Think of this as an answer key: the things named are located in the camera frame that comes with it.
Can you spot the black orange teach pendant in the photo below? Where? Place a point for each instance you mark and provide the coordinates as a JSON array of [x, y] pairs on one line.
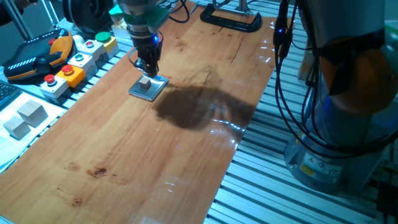
[[31, 59]]

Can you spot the white paper sheet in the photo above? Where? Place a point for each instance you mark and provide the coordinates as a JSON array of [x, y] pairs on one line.
[[9, 149]]

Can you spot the green wrist mount plate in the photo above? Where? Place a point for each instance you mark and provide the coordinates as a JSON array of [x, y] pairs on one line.
[[155, 17]]

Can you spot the medium wooden cube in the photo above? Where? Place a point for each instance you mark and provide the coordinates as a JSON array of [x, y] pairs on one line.
[[17, 127]]

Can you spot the yellow white cardboard box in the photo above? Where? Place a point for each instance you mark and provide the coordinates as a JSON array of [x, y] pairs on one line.
[[121, 31]]

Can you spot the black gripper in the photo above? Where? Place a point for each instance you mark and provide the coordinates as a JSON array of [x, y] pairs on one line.
[[147, 45]]

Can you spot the metal tripod leg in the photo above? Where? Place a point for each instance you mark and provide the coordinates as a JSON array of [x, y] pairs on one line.
[[17, 18], [49, 14]]

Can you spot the silver digital pocket scale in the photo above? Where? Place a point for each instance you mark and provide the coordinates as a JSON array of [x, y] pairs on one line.
[[152, 92]]

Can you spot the silver orange robot arm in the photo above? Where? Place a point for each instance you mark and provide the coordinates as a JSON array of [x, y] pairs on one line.
[[348, 93]]

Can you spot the large wooden cube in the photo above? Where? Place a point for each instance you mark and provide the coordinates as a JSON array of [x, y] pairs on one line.
[[32, 113]]

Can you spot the metal post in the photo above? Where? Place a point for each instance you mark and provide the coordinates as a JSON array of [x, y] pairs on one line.
[[242, 5]]

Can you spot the red button on yellow box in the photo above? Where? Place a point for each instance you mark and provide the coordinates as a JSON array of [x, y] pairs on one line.
[[72, 76]]

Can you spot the small wooden cube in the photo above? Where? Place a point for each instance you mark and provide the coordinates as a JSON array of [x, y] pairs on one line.
[[145, 84]]

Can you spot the black keyboard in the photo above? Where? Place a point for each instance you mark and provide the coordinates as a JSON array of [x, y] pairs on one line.
[[7, 93]]

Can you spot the white rounded plastic piece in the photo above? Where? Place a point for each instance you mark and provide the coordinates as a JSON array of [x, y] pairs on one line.
[[77, 40]]

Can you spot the red button on white box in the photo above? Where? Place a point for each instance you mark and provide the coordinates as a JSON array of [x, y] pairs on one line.
[[54, 87], [93, 49]]

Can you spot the wooden board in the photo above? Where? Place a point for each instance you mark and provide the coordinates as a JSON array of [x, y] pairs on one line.
[[124, 149]]

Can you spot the black C-clamp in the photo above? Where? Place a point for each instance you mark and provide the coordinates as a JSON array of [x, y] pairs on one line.
[[230, 23]]

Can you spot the small green button white box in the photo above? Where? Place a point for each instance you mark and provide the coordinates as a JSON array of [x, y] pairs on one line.
[[83, 62]]

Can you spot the green mushroom button yellow box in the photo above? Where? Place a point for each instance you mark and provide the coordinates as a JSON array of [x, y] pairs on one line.
[[107, 42]]

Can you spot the black round spool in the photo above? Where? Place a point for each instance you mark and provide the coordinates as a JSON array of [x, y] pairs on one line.
[[88, 15]]

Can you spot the person hand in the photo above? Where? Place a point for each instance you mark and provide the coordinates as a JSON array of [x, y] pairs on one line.
[[25, 2]]

